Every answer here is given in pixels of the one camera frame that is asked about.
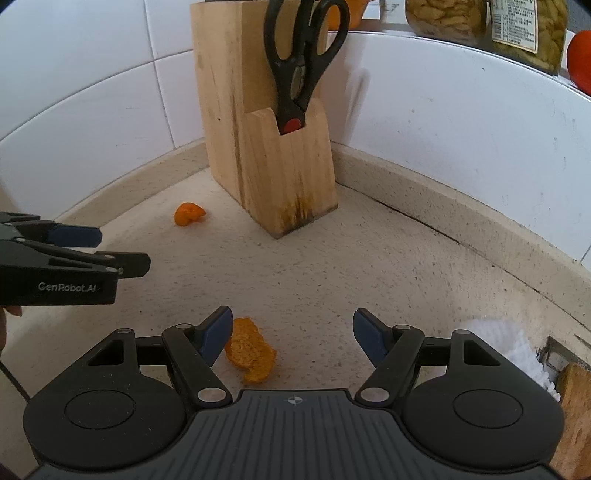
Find wooden cutting board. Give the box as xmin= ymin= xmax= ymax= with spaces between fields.
xmin=540 ymin=336 xmax=591 ymax=480

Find large orange peel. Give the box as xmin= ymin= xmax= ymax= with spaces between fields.
xmin=224 ymin=317 xmax=278 ymax=385

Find glass jar of green pickles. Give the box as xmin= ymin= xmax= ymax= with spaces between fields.
xmin=489 ymin=0 xmax=569 ymax=75

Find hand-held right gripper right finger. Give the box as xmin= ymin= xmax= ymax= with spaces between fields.
xmin=353 ymin=308 xmax=502 ymax=409

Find white crumpled plastic bag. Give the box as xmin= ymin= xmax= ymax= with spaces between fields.
xmin=466 ymin=317 xmax=562 ymax=402

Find red tomato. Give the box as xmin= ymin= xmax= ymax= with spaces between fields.
xmin=566 ymin=30 xmax=591 ymax=98

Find black cable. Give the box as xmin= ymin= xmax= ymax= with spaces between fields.
xmin=0 ymin=359 xmax=31 ymax=400

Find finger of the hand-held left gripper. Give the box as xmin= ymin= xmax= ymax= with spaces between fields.
xmin=0 ymin=211 xmax=103 ymax=248
xmin=0 ymin=239 xmax=153 ymax=280

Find small orange peel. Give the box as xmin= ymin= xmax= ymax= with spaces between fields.
xmin=174 ymin=202 xmax=208 ymax=227

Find wooden knife block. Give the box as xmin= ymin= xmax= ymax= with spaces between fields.
xmin=190 ymin=0 xmax=339 ymax=240

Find glass jar of pale pickles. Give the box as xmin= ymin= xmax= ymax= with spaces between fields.
xmin=405 ymin=0 xmax=489 ymax=46

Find person's left hand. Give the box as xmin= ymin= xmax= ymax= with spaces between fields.
xmin=0 ymin=305 xmax=23 ymax=356

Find black scissors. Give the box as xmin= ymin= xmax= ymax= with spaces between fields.
xmin=263 ymin=0 xmax=351 ymax=136

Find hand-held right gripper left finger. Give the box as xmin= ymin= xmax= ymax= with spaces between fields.
xmin=87 ymin=305 xmax=234 ymax=409

